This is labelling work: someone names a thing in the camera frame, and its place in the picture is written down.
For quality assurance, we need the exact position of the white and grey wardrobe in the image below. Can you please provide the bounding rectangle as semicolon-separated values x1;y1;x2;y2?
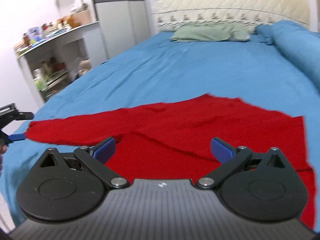
89;0;152;61

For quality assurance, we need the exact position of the wicker basket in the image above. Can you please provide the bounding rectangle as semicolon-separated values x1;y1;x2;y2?
71;10;92;27

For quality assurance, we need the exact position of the red knit sweater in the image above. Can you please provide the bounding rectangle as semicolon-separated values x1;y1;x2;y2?
26;93;316;230

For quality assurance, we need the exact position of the bed with blue sheet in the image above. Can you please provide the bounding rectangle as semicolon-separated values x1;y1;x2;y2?
0;21;320;227

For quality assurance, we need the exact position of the blue and white box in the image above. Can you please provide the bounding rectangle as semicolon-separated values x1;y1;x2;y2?
27;27;43;42

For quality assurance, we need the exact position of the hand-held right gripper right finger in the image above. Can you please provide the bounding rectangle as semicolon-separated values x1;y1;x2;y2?
195;137;292;190

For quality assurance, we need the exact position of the white shelf unit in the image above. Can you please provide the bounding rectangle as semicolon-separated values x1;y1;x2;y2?
14;21;101;103

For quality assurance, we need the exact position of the green bottle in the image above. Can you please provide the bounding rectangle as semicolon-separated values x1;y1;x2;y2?
34;76;47;92

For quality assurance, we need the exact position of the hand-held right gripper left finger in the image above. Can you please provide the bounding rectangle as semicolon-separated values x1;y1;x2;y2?
34;137;130;189

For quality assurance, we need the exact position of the rolled blue duvet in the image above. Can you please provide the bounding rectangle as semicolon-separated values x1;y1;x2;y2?
255;21;320;98

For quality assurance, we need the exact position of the cream plush toy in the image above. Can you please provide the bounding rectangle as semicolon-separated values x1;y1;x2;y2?
76;59;92;77

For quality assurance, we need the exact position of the green pillow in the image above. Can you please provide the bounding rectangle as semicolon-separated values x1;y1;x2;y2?
170;22;251;42

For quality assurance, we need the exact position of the cream quilted headboard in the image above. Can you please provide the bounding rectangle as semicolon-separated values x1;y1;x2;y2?
154;0;311;33

